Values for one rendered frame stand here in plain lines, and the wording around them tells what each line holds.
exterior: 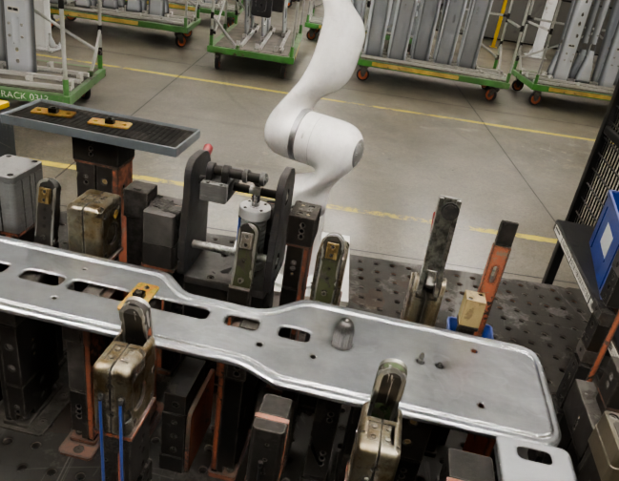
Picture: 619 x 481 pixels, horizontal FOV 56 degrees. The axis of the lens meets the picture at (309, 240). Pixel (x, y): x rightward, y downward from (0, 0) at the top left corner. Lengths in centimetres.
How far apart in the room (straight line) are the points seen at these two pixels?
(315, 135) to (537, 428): 74
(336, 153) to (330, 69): 18
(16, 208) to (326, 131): 63
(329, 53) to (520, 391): 79
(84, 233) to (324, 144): 53
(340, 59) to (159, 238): 55
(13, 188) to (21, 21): 399
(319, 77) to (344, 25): 12
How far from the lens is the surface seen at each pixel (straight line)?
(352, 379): 89
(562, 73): 859
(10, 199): 120
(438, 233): 101
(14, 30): 518
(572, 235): 150
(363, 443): 74
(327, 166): 130
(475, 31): 810
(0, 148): 143
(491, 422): 90
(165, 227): 111
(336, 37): 134
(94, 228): 113
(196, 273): 114
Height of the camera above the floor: 157
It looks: 28 degrees down
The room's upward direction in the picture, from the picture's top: 9 degrees clockwise
